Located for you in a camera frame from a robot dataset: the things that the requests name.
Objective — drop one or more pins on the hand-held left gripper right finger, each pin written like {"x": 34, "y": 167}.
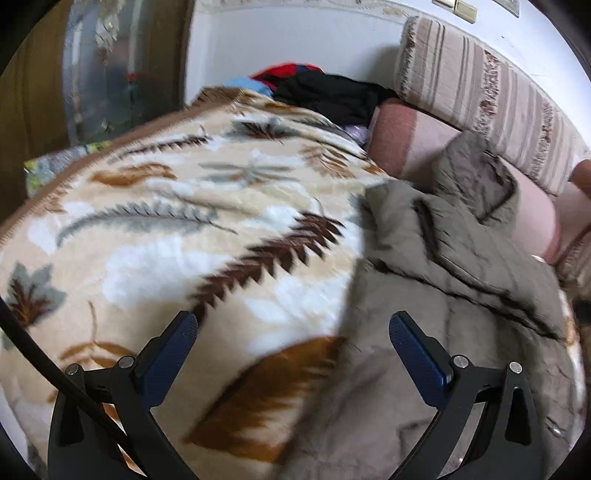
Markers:
{"x": 415, "y": 360}

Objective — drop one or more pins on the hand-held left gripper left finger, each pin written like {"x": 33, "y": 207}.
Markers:
{"x": 171, "y": 360}

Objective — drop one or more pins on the olive quilted jacket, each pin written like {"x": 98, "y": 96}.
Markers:
{"x": 438, "y": 277}

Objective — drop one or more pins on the leaf print fleece blanket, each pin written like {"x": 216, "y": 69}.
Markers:
{"x": 184, "y": 230}

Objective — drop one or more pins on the striped sofa side cushion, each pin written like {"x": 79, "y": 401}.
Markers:
{"x": 577, "y": 258}

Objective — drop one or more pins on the green printed cloth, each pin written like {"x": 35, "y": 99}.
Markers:
{"x": 60, "y": 161}

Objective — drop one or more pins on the purple cloth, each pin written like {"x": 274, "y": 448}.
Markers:
{"x": 358, "y": 134}

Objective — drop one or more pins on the black clothing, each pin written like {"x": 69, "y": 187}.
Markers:
{"x": 332, "y": 97}

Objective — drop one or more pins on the striped sofa back cushion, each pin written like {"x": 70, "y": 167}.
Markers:
{"x": 485, "y": 83}

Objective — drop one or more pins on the light blue cloth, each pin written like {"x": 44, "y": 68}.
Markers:
{"x": 249, "y": 85}

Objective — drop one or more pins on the red cloth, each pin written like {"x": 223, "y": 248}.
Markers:
{"x": 281, "y": 74}

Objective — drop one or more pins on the wooden cabinet with glass door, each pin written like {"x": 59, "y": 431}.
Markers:
{"x": 27, "y": 69}

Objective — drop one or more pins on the beige wall switch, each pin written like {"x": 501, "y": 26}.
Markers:
{"x": 466, "y": 10}
{"x": 443, "y": 2}

